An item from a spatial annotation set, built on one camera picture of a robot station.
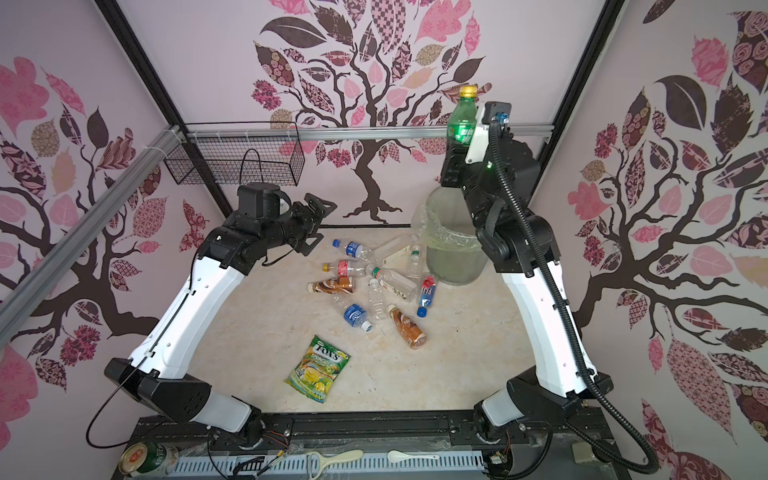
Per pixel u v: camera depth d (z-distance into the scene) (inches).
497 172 12.9
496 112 16.0
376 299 38.4
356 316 35.0
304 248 26.9
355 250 41.9
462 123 20.2
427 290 37.3
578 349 14.6
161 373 15.5
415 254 42.5
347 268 40.4
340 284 38.2
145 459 24.2
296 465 27.4
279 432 28.7
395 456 27.5
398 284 39.1
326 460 27.1
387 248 43.4
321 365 32.7
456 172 18.7
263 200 20.1
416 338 33.0
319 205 24.2
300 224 24.0
